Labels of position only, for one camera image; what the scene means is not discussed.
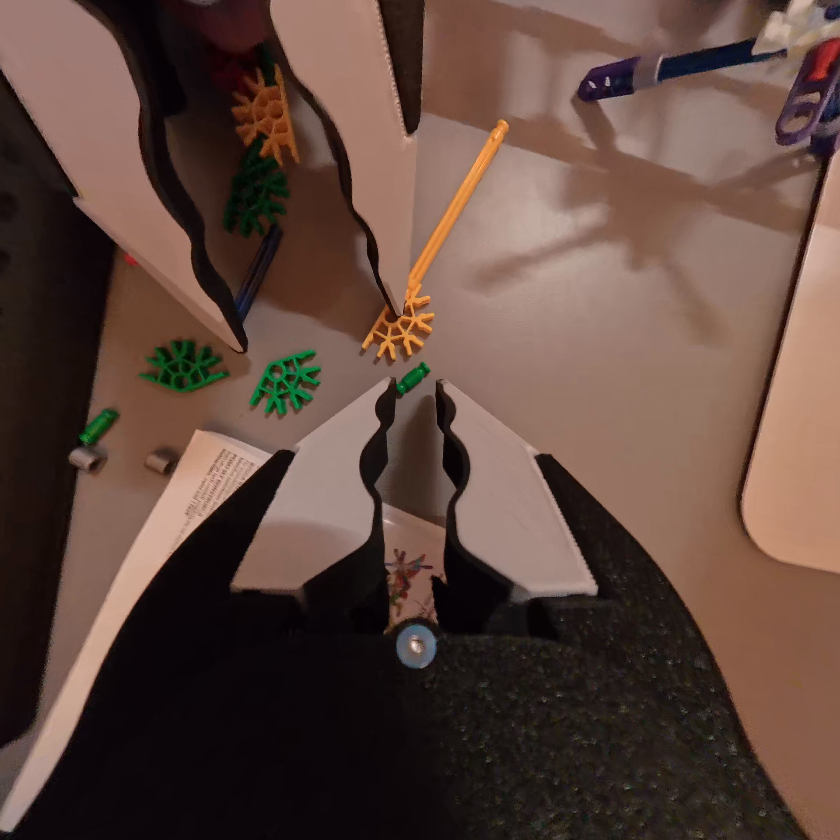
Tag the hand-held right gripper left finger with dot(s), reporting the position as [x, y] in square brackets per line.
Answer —
[321, 518]

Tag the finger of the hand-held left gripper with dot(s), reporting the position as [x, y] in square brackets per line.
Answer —
[354, 98]
[79, 118]

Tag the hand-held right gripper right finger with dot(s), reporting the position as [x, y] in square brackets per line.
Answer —
[518, 525]

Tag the orange fan connector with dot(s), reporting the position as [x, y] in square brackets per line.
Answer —
[387, 334]
[282, 124]

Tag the yellow plastic rod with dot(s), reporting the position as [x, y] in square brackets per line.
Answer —
[459, 203]

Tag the short green rod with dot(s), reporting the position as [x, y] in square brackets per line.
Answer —
[413, 379]
[98, 426]

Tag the green fan connector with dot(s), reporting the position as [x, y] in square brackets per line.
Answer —
[253, 197]
[282, 387]
[187, 380]

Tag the colourful construction toy plane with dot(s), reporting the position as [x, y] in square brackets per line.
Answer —
[709, 62]

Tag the red fan connector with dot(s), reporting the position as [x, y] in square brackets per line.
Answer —
[229, 69]

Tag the toy instruction booklet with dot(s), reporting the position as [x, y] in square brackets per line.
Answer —
[131, 558]

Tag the dark blue plastic rod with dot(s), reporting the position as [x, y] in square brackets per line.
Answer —
[259, 269]

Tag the black perforated pad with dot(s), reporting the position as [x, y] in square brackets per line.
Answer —
[39, 459]

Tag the wooden and white book stand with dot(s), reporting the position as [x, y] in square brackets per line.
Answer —
[800, 426]

